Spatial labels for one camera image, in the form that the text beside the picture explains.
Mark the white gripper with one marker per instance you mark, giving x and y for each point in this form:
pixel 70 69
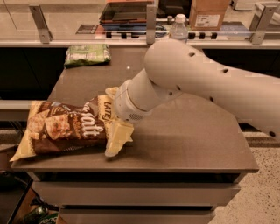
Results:
pixel 126 102

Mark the brown chip bag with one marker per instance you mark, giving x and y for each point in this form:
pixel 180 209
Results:
pixel 54 127

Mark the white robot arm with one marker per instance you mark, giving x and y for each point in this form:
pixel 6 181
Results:
pixel 171 68

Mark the green chip bag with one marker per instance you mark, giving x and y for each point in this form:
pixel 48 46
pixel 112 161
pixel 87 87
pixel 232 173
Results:
pixel 87 55

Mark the clear blue-label plastic bottle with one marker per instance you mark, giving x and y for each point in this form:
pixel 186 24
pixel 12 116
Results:
pixel 178 30

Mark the upper grey drawer front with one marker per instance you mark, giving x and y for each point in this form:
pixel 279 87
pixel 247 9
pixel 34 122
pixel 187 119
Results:
pixel 136 194

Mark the grey drawer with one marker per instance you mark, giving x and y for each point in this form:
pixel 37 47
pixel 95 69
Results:
pixel 136 194
pixel 126 216

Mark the dark tray stack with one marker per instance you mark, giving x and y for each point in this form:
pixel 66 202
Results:
pixel 125 12

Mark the lower grey drawer front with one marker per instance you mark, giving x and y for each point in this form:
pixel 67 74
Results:
pixel 126 216

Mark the green soda can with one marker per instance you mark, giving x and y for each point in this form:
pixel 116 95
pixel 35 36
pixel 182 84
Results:
pixel 35 215

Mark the cardboard box with label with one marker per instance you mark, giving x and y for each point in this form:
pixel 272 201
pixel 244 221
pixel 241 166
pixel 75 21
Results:
pixel 207 15

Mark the left metal glass bracket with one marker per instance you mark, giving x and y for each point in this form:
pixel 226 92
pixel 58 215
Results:
pixel 44 34

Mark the metal glass bracket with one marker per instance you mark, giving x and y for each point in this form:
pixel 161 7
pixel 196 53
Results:
pixel 260 22
pixel 44 34
pixel 151 12

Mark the middle metal glass bracket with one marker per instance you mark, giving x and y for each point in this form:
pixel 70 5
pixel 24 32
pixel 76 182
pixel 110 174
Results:
pixel 151 12

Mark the right metal glass bracket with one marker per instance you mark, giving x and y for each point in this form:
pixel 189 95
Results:
pixel 260 22

